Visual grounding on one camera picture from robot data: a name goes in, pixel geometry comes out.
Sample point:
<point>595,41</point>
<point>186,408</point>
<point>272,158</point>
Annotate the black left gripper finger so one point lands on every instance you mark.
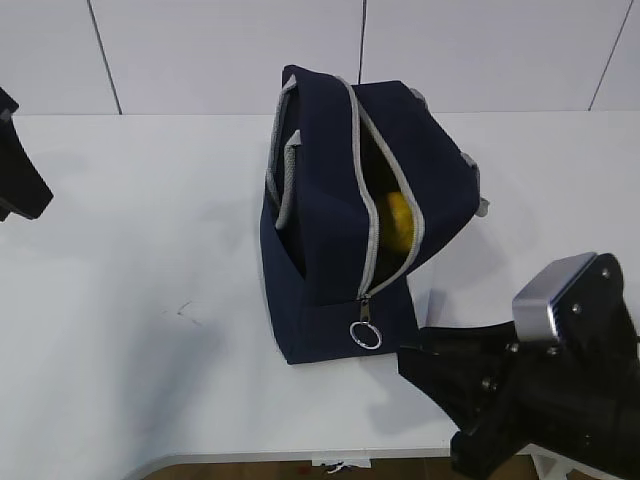
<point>23,190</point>

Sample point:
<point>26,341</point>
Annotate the navy blue lunch bag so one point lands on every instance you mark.
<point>333,290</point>

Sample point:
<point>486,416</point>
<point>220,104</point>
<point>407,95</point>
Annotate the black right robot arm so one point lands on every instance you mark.
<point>563,374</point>

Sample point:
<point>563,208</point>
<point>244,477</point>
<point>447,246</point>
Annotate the yellow pear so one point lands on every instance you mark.
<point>396,222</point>

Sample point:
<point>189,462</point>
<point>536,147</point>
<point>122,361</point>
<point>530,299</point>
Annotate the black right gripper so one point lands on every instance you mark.
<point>578,398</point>

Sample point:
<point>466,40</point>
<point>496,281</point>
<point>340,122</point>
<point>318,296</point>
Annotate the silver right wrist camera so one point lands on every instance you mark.
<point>534,308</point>

